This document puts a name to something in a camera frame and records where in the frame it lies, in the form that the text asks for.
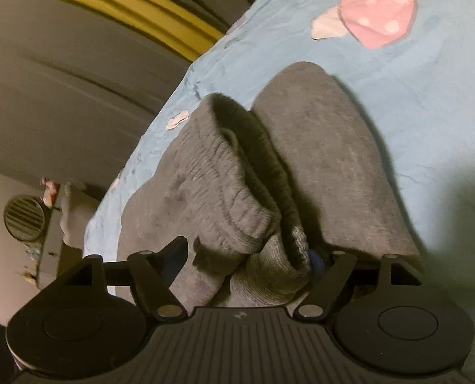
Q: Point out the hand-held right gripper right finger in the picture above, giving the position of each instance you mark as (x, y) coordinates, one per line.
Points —
(318, 263)

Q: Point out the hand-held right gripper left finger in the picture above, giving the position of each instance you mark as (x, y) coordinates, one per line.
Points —
(172, 256)

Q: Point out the grey pants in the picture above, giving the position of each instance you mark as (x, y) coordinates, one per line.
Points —
(341, 168)

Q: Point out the grey chair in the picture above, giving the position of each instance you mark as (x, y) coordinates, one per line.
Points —
(77, 216)

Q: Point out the small pink toy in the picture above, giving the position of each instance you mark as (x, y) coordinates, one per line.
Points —
(49, 192)

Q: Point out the round slatted vent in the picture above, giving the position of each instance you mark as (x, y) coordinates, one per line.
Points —
(24, 218)

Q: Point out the light blue printed bed sheet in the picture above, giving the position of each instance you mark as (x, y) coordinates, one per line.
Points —
(421, 88)

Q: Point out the yellow curtain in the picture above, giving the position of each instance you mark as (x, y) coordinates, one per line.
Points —
(141, 12)

